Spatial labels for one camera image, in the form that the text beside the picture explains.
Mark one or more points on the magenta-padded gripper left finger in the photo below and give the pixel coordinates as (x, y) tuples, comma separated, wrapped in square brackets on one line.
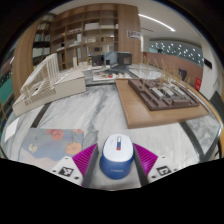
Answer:
[(83, 159)]

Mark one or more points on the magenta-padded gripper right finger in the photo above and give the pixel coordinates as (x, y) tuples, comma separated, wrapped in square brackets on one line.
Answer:
[(146, 159)]

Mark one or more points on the blue and white computer mouse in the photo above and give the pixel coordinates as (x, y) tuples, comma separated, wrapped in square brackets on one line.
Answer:
[(117, 156)]

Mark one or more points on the floral print mouse pad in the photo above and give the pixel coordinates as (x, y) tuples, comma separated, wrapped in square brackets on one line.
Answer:
[(43, 146)]

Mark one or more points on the wooden model base board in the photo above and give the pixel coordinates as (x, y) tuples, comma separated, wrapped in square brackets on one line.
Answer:
[(140, 115)]

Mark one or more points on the brown building site model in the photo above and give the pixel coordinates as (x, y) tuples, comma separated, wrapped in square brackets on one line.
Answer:
[(163, 96)]

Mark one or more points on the white paper sheet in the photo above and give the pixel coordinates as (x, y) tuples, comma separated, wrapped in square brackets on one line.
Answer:
[(11, 129)]

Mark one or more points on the white slatted architectural model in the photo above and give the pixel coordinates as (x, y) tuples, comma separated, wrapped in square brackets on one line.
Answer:
[(50, 86)]

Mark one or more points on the flat white site model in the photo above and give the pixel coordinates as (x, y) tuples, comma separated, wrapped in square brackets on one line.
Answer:
[(106, 76)]

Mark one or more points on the dark grey house model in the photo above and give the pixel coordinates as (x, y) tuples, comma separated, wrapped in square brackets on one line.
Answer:
[(116, 60)]

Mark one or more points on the wooden shelf unit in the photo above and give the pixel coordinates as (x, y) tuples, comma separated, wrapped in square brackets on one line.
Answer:
[(100, 30)]

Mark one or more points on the long ceiling light strip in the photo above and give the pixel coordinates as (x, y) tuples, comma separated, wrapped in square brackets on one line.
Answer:
[(156, 21)]

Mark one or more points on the red wall sign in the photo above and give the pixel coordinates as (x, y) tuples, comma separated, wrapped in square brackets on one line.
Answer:
[(198, 84)]

